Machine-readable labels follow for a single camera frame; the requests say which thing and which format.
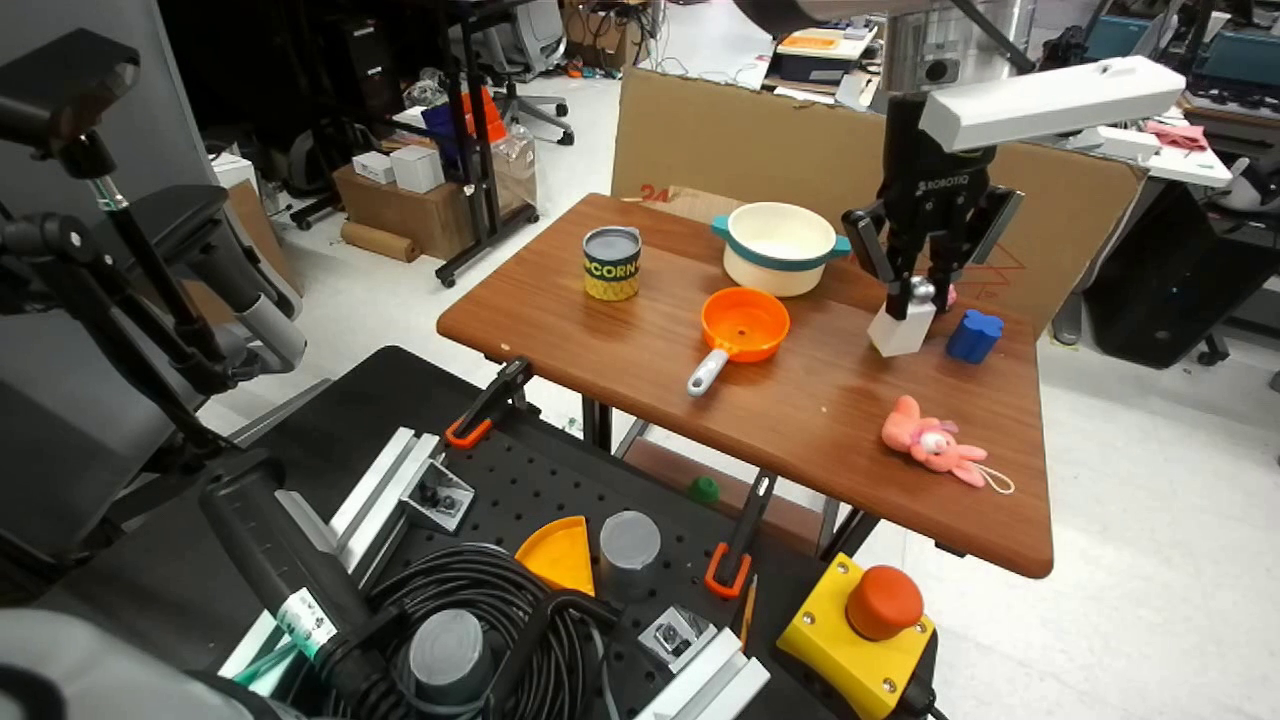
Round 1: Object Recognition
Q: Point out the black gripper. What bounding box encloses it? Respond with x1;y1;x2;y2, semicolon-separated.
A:
841;90;1030;322

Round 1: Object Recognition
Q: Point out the white bottle silver cap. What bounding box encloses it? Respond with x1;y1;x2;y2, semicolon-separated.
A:
863;273;945;358

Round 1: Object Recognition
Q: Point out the blue cube block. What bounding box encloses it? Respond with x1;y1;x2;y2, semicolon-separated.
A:
945;304;1009;367

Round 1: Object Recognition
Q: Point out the white pot teal rim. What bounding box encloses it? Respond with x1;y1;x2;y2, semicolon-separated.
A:
709;198;855;298

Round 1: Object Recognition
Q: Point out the pink plush bunny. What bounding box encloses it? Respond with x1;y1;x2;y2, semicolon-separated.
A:
875;393;1022;499

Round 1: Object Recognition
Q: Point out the brown cardboard sheet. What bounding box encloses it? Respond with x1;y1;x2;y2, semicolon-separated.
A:
614;66;1147;334

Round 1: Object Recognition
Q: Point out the printer with orange top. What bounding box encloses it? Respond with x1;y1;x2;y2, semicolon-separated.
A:
775;18;882;64

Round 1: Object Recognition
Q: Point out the black office chair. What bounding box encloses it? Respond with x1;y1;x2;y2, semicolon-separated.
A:
1082;177;1280;371

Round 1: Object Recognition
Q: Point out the white desk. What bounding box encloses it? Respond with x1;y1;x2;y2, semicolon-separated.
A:
1057;103;1236;193

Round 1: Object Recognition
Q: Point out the pink cloth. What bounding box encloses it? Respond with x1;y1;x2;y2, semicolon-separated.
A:
1139;115;1214;156

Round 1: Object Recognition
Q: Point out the yellow corn can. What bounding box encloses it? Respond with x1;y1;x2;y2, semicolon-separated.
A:
580;221;647;308

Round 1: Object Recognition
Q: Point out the small grey cylinder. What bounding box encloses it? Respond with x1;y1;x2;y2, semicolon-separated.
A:
596;509;665;578

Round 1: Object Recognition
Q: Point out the yellow emergency stop box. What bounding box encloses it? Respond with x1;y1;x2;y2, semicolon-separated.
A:
775;552;940;720

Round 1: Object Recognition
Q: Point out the black perforated workbench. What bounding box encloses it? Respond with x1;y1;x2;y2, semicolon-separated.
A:
38;340;945;720

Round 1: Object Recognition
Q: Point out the square printed tag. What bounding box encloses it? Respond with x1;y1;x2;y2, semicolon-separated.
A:
638;603;722;675
401;454;482;536

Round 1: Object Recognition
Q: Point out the black rolling stand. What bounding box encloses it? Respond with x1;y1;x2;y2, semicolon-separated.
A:
431;0;546;291

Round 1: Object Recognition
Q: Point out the silver aluminium extrusion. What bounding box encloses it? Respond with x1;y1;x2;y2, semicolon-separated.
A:
324;423;450;540
638;622;775;720

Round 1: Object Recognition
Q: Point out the orange wedge tray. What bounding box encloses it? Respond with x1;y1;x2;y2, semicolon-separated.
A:
512;512;602;599

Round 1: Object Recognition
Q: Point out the brown cardboard box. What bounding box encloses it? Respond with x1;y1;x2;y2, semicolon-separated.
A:
332;156;497;265

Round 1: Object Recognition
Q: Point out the white box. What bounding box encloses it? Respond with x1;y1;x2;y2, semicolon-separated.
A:
349;138;450;195

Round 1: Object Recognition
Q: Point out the large grey knob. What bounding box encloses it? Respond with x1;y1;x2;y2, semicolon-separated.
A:
406;606;491;704

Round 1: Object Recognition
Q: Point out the green white connector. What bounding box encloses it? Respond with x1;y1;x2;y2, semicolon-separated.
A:
216;585;341;690

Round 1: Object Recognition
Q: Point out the orange plastic pan white handle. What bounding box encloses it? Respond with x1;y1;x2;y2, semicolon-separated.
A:
685;283;798;398

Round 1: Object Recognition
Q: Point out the grey table frame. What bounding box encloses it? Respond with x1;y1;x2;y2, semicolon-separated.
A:
578;393;885;564

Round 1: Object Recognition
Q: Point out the black clamp orange handle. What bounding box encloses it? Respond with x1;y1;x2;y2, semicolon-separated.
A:
699;467;780;603
442;356;536;454

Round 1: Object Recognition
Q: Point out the black cable coil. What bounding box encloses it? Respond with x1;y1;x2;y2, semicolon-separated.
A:
311;536;634;720

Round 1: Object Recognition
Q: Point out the black camera on stand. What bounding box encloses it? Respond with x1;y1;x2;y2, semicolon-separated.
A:
0;26;146;156

